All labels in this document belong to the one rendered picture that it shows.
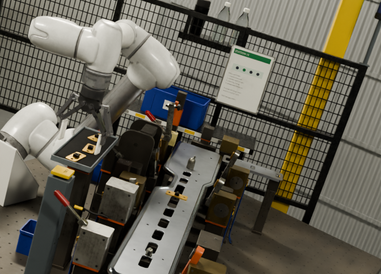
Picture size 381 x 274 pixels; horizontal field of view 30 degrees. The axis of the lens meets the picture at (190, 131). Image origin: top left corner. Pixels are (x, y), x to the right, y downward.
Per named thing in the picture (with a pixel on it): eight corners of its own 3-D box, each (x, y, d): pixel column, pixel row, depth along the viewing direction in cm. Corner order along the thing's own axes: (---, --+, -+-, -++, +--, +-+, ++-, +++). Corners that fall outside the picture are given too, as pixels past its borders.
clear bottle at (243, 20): (240, 49, 362) (253, 11, 356) (228, 45, 362) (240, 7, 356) (241, 47, 368) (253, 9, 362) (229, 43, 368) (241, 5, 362)
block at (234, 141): (216, 211, 346) (238, 144, 335) (200, 206, 346) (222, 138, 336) (217, 205, 354) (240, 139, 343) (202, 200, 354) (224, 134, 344)
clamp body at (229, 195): (216, 281, 281) (242, 203, 271) (187, 272, 282) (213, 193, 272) (217, 273, 288) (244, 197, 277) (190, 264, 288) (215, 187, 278)
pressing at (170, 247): (174, 298, 203) (176, 294, 203) (100, 273, 205) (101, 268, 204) (223, 156, 335) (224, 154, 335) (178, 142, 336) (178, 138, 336)
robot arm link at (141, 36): (122, 12, 268) (148, 37, 270) (127, 9, 286) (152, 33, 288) (99, 38, 271) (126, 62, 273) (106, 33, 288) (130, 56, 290)
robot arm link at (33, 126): (-4, 135, 306) (30, 100, 315) (28, 163, 308) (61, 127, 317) (1, 126, 291) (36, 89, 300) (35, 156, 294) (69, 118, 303)
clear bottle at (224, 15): (221, 43, 362) (233, 5, 356) (210, 39, 363) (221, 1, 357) (223, 41, 368) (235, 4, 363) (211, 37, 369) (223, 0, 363)
